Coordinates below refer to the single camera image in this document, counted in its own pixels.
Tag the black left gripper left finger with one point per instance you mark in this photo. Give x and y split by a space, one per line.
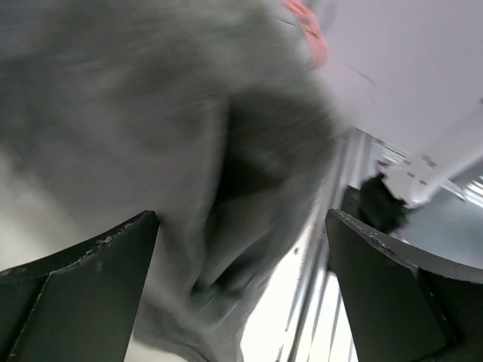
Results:
78 304

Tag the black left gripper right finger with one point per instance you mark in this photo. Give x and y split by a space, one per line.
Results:
403 303

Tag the grey shorts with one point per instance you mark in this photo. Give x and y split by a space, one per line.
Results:
201 111

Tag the pink patterned shorts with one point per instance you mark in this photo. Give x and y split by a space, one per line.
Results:
318 48

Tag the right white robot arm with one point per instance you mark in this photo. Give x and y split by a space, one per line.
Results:
397 190

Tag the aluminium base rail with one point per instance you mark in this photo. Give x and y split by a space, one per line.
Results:
349 168

